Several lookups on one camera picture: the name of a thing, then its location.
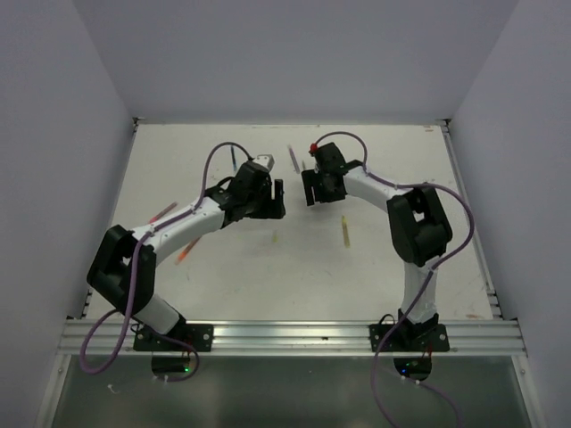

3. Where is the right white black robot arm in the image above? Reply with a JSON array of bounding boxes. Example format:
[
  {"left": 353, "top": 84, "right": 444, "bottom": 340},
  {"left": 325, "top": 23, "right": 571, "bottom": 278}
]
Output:
[{"left": 302, "top": 143, "right": 452, "bottom": 351}]

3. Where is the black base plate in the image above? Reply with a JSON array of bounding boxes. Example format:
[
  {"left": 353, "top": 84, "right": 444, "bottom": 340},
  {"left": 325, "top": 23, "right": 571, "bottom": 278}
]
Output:
[
  {"left": 368, "top": 323, "right": 451, "bottom": 352},
  {"left": 133, "top": 323, "right": 214, "bottom": 352}
]

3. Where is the blue pen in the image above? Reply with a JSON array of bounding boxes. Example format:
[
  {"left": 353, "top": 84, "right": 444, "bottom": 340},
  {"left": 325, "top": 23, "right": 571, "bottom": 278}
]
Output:
[{"left": 230, "top": 145, "right": 237, "bottom": 173}]

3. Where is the orange highlighter pen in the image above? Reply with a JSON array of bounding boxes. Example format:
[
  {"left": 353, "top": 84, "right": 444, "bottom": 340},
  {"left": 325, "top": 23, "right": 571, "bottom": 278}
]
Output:
[{"left": 175, "top": 237, "right": 201, "bottom": 265}]

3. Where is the yellow highlighter pen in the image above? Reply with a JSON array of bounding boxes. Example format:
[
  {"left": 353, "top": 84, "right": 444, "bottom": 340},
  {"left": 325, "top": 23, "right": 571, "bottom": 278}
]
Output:
[{"left": 341, "top": 215, "right": 351, "bottom": 249}]

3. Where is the pink red pen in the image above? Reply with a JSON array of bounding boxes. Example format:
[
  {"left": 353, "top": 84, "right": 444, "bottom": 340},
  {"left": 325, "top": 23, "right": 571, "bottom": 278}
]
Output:
[{"left": 149, "top": 202, "right": 178, "bottom": 224}]

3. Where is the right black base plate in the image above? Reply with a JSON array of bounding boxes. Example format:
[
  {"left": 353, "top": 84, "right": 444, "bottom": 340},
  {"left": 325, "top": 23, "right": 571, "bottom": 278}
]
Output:
[{"left": 368, "top": 323, "right": 451, "bottom": 352}]

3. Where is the aluminium front rail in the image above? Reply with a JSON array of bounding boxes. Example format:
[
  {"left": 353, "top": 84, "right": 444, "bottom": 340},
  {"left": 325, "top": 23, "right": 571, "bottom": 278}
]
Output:
[{"left": 56, "top": 319, "right": 526, "bottom": 358}]

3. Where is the purple pen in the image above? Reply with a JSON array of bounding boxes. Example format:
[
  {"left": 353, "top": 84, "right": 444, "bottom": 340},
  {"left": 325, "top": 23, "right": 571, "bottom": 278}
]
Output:
[{"left": 287, "top": 144, "right": 301, "bottom": 175}]

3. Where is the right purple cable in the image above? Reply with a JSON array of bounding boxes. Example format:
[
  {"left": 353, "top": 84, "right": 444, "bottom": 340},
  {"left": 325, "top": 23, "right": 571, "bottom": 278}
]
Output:
[{"left": 315, "top": 130, "right": 475, "bottom": 428}]

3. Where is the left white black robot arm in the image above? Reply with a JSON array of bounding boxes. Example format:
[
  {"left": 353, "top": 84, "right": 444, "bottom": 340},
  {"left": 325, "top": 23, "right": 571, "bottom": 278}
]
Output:
[{"left": 87, "top": 154, "right": 286, "bottom": 350}]

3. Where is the right side aluminium rail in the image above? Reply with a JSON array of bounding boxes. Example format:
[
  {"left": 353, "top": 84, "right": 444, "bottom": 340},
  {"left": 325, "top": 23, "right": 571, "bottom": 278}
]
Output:
[{"left": 439, "top": 118, "right": 505, "bottom": 320}]

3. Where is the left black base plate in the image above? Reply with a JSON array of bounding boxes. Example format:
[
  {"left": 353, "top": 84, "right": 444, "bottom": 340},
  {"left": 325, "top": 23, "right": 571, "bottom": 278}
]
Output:
[{"left": 133, "top": 323, "right": 214, "bottom": 352}]

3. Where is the aluminium rail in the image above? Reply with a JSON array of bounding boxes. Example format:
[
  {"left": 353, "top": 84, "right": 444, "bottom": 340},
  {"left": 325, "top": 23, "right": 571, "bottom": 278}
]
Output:
[
  {"left": 439, "top": 118, "right": 505, "bottom": 320},
  {"left": 56, "top": 319, "right": 526, "bottom": 358}
]

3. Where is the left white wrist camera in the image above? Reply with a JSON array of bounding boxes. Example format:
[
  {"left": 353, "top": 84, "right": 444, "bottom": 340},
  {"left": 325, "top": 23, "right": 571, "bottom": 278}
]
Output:
[{"left": 253, "top": 154, "right": 275, "bottom": 171}]

